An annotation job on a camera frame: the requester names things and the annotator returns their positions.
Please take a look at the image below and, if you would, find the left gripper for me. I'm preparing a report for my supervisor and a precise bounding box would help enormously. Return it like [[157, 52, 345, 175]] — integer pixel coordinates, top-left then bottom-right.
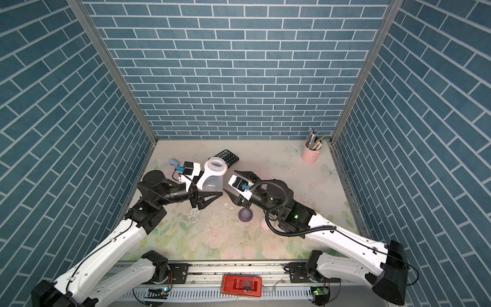
[[155, 171, 220, 212]]

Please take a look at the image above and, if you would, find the clear baby bottle body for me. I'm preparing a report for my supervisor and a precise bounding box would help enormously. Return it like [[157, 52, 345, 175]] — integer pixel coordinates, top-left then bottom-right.
[[199, 169, 225, 192]]

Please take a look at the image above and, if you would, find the pink bottle handle ring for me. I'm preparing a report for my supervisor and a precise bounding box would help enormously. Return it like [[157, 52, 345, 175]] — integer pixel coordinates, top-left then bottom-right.
[[195, 156, 230, 191]]

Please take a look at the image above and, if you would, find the purple collar with nipple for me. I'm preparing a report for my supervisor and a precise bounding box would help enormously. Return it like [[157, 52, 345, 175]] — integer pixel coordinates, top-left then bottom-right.
[[238, 208, 253, 223]]

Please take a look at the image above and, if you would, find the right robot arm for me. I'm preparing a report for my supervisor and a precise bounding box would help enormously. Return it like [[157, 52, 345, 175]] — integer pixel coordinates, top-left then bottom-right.
[[227, 171, 413, 306]]

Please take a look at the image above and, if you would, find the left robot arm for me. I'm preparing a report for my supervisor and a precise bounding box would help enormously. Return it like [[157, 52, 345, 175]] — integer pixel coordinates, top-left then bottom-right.
[[31, 170, 222, 306]]

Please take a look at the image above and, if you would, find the black calculator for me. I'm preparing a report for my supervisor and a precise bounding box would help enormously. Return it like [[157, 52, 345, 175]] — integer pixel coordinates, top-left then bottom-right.
[[216, 149, 239, 168]]

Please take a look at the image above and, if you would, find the pink bottle cap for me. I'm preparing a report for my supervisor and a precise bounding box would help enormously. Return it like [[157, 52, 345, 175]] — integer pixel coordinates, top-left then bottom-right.
[[260, 217, 271, 232]]

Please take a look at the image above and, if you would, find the small blue eraser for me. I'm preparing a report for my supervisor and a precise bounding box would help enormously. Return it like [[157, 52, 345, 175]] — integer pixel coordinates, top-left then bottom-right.
[[169, 159, 180, 168]]

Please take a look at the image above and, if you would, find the pink pen cup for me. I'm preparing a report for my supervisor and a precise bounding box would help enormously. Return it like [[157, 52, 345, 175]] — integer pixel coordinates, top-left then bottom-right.
[[301, 142, 323, 164]]

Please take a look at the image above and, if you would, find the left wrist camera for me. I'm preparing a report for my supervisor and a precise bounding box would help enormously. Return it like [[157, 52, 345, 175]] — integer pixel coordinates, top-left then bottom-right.
[[176, 161, 202, 182]]

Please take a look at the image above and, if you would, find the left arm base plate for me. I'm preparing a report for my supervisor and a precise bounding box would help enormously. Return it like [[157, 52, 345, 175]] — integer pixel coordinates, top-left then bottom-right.
[[151, 263, 190, 285]]

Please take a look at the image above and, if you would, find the aluminium front rail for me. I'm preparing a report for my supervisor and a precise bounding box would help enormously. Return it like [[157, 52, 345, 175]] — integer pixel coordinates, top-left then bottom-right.
[[120, 255, 370, 302]]

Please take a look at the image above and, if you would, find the red box on rail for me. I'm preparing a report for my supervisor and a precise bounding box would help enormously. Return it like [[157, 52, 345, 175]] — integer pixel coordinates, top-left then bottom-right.
[[220, 275, 262, 298]]

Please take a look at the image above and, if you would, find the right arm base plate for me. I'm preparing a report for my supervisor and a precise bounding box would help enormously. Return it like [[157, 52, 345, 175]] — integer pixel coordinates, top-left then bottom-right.
[[283, 262, 341, 283]]

